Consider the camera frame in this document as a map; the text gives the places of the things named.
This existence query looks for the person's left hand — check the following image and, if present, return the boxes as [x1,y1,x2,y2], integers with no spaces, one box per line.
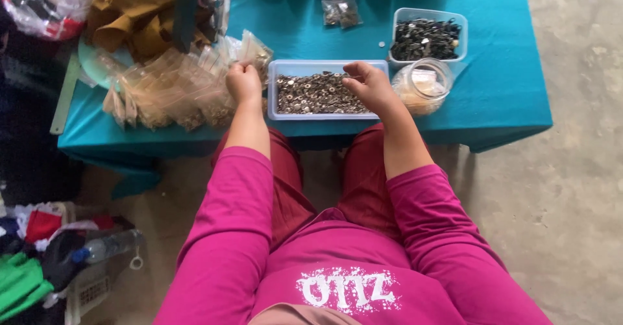
[225,60,263,106]

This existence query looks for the person's right hand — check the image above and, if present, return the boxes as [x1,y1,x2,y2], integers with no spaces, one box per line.
[342,61,396,116]

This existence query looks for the small clear zip bag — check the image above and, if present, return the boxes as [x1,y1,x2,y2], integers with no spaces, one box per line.
[236,29,274,89]

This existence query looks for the clear rectangular plastic tray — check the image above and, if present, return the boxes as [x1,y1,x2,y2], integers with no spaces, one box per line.
[267,59,390,121]

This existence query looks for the heap of metal snap buttons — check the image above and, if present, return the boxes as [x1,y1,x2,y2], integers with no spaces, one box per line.
[276,71,371,115]

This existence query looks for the clear glass jar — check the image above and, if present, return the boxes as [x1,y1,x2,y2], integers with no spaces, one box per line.
[391,57,455,117]

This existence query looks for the clear bag of metal parts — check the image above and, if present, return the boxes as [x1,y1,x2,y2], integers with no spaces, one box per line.
[315,0,363,29]

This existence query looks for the heap of small clear bags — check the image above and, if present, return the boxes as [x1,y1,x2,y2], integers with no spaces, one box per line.
[95,35,269,132]

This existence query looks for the heap of dark metal hooks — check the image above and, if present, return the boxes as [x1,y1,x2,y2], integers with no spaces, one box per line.
[390,18,462,62]

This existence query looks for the clear plastic tub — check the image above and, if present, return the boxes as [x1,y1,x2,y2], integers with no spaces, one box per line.
[388,7,469,69]

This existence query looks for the mustard yellow cloth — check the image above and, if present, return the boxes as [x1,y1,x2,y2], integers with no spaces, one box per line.
[85,0,215,63]

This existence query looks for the person's dark red trousers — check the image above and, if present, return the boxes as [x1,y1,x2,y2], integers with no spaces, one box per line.
[211,123,429,248]

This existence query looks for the teal tablecloth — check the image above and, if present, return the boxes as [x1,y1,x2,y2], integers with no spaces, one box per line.
[57,0,554,200]

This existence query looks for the pale green round plate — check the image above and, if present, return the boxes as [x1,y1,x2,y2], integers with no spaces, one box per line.
[78,38,134,92]

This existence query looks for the light green plastic ruler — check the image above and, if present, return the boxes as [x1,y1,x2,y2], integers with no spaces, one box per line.
[50,52,82,136]

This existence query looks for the person's pink shirt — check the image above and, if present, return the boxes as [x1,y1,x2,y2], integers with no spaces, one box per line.
[152,146,553,325]

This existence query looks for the plastic bag of clothes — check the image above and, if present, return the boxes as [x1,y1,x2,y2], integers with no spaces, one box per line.
[0,0,105,41]

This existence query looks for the clear plastic water bottle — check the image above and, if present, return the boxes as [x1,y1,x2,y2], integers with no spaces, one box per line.
[72,229,145,265]

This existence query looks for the red cloth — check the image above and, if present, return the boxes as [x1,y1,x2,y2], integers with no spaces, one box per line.
[24,210,64,244]

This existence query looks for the white plastic basket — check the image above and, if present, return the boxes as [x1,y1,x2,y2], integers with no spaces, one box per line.
[63,257,132,325]

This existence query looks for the green cloth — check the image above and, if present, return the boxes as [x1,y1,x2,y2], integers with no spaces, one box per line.
[0,252,55,322]

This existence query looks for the dark grey strap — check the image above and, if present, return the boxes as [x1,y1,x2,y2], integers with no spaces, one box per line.
[171,0,201,54]

